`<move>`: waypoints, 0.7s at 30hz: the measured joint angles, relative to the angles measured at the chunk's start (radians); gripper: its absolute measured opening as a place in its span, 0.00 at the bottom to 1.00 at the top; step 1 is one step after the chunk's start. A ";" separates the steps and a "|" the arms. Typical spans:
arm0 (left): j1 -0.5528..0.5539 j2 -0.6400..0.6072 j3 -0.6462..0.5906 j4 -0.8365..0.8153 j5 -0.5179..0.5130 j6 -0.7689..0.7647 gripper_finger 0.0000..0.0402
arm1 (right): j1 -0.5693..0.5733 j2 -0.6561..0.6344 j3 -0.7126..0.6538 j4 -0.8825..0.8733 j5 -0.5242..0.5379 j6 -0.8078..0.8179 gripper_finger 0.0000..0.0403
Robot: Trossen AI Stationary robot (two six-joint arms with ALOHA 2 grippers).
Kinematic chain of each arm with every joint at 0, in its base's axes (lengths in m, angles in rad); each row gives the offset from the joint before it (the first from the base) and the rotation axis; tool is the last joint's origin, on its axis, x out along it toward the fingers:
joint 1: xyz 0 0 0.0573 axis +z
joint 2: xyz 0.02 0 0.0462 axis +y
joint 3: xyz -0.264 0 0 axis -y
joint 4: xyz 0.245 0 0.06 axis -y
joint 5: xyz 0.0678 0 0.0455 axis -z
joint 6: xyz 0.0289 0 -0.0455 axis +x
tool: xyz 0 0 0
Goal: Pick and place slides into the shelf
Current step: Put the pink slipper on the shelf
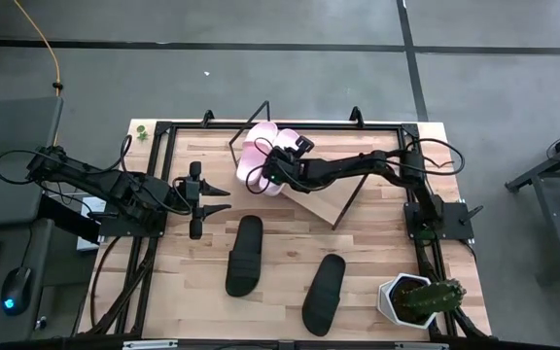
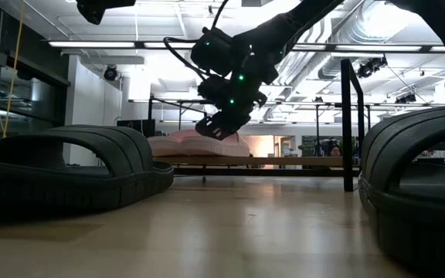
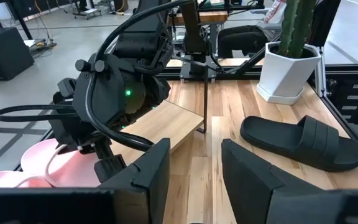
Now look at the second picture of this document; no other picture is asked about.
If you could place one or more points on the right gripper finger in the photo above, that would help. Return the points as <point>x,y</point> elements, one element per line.
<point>222,127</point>

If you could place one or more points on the wooden shelf with black frame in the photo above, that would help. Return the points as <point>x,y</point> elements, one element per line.
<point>245,161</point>

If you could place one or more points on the black rubber slide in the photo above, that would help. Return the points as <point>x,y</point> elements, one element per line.
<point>72,193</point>
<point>419,216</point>

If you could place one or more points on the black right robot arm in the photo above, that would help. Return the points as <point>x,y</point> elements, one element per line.
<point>284,27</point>

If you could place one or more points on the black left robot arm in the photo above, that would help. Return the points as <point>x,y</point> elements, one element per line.
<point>95,9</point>

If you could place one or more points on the black computer monitor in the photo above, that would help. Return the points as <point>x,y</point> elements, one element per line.
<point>137,127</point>

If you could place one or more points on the person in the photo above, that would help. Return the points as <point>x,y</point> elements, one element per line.
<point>335,151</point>

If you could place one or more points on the black ceiling spotlight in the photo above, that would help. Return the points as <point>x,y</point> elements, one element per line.
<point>111,73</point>
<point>369,67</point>

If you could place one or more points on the black ceiling light rail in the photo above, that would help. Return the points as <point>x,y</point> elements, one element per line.
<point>139,45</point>

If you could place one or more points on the silver ventilation duct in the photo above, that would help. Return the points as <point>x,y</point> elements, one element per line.
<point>361,31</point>

